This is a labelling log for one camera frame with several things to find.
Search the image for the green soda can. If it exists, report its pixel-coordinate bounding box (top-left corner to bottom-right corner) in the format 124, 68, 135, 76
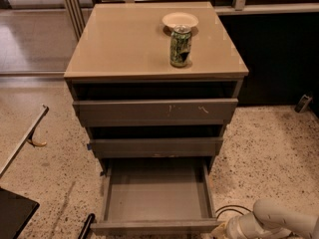
169, 25, 192, 68

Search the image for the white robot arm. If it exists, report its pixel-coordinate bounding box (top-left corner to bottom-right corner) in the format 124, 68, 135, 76
209, 199, 319, 239

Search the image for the metal table leg frame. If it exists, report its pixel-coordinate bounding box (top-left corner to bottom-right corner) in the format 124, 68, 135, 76
0, 105, 49, 178

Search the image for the grey drawer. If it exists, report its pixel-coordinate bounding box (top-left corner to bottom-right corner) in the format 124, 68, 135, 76
90, 137, 223, 158
91, 157, 219, 236
73, 99, 237, 127

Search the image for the black cable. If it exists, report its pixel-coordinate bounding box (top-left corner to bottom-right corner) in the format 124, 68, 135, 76
214, 204, 253, 217

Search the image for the grey top drawer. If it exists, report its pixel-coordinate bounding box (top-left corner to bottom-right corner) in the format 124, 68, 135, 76
73, 99, 237, 127

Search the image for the grey bottom drawer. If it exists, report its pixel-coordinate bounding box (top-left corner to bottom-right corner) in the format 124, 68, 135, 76
91, 157, 219, 236

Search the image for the grey wall device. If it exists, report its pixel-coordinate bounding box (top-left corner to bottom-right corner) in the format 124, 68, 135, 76
294, 95, 312, 113

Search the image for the grey middle drawer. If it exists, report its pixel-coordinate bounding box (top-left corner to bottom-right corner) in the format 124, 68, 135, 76
90, 137, 223, 158

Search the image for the black panel corner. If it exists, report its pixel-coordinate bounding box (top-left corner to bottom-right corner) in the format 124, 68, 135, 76
0, 188, 40, 239

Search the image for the grey drawer cabinet beige top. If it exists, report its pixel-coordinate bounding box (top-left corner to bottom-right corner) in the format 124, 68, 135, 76
63, 1, 250, 177

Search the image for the white paper bowl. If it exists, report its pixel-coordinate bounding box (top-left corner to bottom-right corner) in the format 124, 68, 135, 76
162, 12, 198, 29

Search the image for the black curved handle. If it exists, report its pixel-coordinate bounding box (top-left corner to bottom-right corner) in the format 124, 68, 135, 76
78, 213, 95, 239

